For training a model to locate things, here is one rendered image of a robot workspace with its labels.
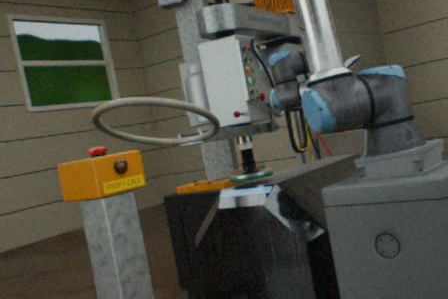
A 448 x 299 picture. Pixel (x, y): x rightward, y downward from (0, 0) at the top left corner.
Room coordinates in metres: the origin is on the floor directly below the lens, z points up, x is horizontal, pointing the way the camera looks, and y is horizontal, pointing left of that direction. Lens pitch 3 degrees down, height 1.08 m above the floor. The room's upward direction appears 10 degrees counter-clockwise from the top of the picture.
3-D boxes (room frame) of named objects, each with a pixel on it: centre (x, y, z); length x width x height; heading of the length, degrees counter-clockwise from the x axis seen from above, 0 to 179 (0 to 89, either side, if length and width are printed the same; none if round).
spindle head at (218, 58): (2.90, 0.07, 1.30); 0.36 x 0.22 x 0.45; 153
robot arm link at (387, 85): (1.86, -0.40, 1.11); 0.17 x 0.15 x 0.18; 107
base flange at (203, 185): (3.81, 0.33, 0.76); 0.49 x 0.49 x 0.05; 53
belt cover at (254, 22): (3.14, -0.05, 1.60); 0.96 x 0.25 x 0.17; 153
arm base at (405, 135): (1.87, -0.41, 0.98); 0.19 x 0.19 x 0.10
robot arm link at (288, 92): (2.21, -0.12, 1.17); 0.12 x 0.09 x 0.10; 62
